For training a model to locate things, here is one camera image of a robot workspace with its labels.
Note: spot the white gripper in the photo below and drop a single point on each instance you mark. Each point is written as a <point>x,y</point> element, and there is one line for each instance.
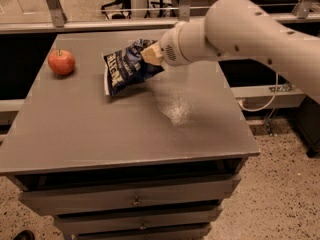
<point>169,49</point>

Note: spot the blue chip bag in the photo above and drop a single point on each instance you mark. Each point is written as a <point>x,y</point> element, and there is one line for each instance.
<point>127,66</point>

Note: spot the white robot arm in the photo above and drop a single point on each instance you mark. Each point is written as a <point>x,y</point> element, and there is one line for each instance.
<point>234,29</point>

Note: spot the red apple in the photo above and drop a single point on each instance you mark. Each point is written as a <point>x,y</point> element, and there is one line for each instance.
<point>61,62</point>

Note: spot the black office chair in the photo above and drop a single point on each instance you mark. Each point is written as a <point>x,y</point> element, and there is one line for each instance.
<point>117,9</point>

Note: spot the grey metal railing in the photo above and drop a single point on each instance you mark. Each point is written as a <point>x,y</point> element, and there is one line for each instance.
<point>66,16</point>

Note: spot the grey drawer cabinet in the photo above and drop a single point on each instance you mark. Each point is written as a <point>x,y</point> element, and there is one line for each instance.
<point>182,123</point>

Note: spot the top grey drawer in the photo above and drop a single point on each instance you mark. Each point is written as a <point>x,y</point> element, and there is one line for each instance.
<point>131,195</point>

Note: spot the grey drawer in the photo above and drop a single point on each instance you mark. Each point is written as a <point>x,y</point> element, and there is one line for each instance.
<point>131,195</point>
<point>139,220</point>
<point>182,232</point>

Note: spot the middle grey drawer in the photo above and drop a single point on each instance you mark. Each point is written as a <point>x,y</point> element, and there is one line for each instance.
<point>139,220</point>

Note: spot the bottom grey drawer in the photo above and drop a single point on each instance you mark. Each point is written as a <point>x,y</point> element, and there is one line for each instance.
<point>182,232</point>

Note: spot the black shoe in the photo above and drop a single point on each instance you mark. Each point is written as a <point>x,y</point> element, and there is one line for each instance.
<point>25,235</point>

